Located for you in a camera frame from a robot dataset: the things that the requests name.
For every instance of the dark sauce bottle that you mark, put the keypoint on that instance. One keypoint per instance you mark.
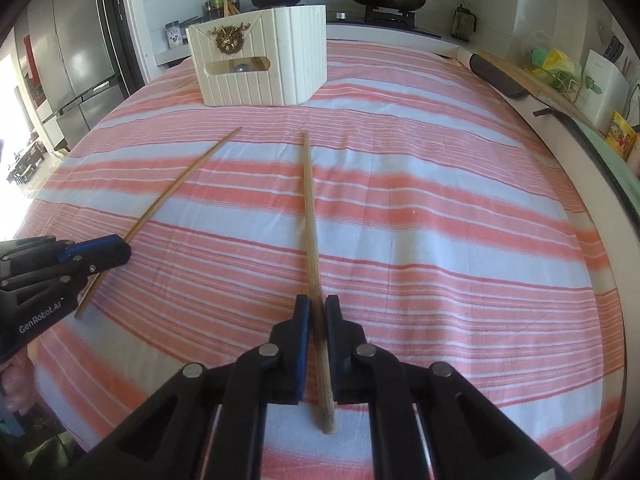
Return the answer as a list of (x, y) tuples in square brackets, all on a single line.
[(232, 4)]

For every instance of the dark low cabinet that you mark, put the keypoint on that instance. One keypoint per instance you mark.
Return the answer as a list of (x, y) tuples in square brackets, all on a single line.
[(25, 162)]

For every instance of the black gas stove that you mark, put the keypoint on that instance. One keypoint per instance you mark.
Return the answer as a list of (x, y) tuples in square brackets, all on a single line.
[(395, 17)]

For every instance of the person's left hand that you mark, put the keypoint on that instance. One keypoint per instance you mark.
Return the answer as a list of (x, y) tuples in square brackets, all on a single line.
[(17, 380)]

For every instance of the white knife block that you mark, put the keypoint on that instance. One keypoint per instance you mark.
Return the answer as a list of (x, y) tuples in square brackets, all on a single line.
[(602, 85)]

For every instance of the silver refrigerator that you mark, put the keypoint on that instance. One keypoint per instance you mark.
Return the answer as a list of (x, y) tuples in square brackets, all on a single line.
[(80, 50)]

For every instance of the white ribbed storage box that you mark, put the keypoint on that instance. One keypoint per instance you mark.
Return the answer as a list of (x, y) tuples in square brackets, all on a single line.
[(290, 60)]

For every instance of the cooking oil bottle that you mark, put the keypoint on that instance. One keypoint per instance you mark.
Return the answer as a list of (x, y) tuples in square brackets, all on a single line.
[(215, 2)]

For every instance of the yellow snack packet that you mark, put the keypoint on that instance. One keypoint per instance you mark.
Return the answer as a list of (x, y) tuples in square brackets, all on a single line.
[(622, 135)]

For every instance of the small spice jar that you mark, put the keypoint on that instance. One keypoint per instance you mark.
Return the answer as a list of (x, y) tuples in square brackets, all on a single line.
[(173, 35)]

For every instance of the black oblong object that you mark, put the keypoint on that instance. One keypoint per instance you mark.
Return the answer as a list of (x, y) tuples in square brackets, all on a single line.
[(495, 76)]

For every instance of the wooden chopstick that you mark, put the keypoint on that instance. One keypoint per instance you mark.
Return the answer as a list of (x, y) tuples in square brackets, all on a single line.
[(190, 176), (310, 240)]

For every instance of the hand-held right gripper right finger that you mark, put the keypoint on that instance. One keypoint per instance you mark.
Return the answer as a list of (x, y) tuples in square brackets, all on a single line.
[(334, 340)]

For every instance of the pink striped tablecloth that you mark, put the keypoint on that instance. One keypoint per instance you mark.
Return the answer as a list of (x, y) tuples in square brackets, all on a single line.
[(440, 210)]

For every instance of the green yellow plastic bags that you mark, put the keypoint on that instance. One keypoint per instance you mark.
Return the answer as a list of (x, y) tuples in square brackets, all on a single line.
[(555, 60)]

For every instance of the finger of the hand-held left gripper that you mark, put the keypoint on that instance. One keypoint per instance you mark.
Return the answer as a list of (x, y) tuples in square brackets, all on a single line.
[(85, 249), (110, 257)]

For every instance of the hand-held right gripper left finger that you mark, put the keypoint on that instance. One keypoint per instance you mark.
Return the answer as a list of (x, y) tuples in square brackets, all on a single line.
[(300, 340)]

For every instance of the metal spoon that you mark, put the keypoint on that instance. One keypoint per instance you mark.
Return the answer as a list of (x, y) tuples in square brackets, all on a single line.
[(242, 66)]

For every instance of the glass oil jug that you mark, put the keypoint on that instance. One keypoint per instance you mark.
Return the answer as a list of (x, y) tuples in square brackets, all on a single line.
[(462, 24)]

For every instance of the black curved rail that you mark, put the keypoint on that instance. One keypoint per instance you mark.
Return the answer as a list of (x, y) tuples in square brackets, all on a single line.
[(560, 116)]

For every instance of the wooden cutting board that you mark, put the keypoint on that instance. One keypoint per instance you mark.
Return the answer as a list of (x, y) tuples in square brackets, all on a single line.
[(537, 82)]

